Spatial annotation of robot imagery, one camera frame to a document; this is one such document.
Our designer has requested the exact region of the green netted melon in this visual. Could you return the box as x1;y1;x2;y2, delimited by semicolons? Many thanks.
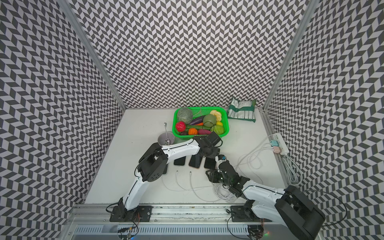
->
177;108;194;125

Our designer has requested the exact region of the green plastic basket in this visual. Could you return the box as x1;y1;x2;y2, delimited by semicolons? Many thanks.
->
172;107;230;140

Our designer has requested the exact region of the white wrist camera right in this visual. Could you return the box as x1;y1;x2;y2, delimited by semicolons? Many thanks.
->
215;155;227;168

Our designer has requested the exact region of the red toy fruit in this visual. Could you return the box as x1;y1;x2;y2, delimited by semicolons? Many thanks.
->
175;121;187;133

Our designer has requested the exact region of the coiled white cable bundle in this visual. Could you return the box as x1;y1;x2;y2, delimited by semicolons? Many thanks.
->
212;182;240;204

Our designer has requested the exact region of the orange toy pumpkin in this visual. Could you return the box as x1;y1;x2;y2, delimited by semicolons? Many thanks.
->
188;128;199;136

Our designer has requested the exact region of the light green toy gourd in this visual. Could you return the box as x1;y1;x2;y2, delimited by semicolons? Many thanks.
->
211;125;226;135

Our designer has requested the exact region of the black phone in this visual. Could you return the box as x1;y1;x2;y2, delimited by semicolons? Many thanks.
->
204;158;217;170
174;157;186;166
163;165;168;175
189;154;202;169

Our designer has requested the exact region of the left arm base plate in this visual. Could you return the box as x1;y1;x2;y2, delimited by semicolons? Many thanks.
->
110;206;153;223

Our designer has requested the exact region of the white power strip cord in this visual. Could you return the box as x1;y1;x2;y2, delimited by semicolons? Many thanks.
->
281;153;304;187

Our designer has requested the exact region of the aluminium corner post right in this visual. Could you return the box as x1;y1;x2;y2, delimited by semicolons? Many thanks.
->
262;0;319;111

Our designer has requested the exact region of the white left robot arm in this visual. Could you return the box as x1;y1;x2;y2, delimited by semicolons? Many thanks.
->
118;132;223;211

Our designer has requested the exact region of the magenta toy sweet potato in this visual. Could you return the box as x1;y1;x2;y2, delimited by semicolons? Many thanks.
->
198;129;212;135

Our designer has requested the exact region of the aluminium corner post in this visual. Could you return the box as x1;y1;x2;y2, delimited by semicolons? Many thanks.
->
57;0;127;110
262;0;319;111

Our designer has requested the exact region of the green toy cucumber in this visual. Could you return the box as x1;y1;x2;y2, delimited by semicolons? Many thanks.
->
186;125;211;130

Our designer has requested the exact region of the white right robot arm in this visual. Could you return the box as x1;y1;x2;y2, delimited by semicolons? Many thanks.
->
206;160;326;240

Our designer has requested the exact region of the white charging cable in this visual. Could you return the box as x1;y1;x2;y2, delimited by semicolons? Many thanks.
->
161;170;223;203

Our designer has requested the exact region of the white power strip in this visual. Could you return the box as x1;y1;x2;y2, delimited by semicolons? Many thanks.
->
274;133;290;156

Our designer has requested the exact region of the aluminium corner post left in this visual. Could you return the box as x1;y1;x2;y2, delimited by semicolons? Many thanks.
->
57;0;127;110

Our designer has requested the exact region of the green white snack bag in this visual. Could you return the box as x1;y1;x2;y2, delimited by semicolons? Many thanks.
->
227;98;257;123

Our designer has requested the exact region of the green toy apple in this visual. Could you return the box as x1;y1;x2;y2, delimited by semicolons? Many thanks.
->
203;114;217;128

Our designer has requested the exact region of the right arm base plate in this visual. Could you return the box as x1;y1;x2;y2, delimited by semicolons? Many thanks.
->
226;206;272;223

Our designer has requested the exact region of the purple toy eggplant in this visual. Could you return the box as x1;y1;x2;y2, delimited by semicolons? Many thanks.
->
190;116;205;125

